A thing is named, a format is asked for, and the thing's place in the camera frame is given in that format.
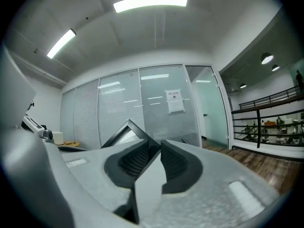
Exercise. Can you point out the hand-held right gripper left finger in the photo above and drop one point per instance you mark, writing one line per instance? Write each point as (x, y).
(95, 170)

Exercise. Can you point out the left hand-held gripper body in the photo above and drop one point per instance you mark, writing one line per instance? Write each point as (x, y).
(14, 91)

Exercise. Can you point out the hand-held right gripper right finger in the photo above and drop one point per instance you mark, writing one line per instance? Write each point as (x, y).
(213, 186)

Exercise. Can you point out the black-framed grey panel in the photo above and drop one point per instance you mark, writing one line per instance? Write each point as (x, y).
(149, 186)

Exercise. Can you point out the round wooden table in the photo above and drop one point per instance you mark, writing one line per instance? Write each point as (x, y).
(69, 143)

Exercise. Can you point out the white box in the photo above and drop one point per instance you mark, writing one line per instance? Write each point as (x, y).
(58, 138)

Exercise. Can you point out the short ceiling strip light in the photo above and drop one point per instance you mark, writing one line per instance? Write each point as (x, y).
(60, 44)

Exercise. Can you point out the black metal railing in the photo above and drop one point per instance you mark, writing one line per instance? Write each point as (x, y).
(261, 117)

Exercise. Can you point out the white paper notice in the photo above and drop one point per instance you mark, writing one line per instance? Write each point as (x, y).
(175, 101)

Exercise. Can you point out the large black pendant lamp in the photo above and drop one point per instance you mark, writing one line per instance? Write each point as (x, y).
(267, 58)

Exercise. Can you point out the long ceiling strip light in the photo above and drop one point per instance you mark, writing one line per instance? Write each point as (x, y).
(149, 2)

